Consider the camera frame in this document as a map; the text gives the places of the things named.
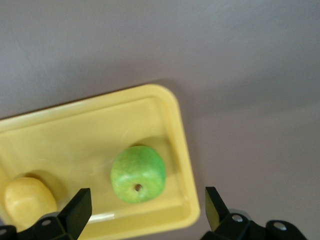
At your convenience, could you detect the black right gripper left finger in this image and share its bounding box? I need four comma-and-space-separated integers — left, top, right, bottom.
0, 187, 93, 240

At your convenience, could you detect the green apple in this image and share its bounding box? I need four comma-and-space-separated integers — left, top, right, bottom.
110, 145, 167, 204

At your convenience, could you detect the yellow potato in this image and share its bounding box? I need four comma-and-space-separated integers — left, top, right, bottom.
3, 176, 59, 232

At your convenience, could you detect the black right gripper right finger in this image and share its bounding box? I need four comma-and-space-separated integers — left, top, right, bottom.
201, 186, 309, 240

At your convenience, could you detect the yellow plastic tray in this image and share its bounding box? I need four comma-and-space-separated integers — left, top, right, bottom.
0, 83, 202, 240

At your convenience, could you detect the brown table mat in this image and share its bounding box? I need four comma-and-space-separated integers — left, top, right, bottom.
0, 0, 320, 240

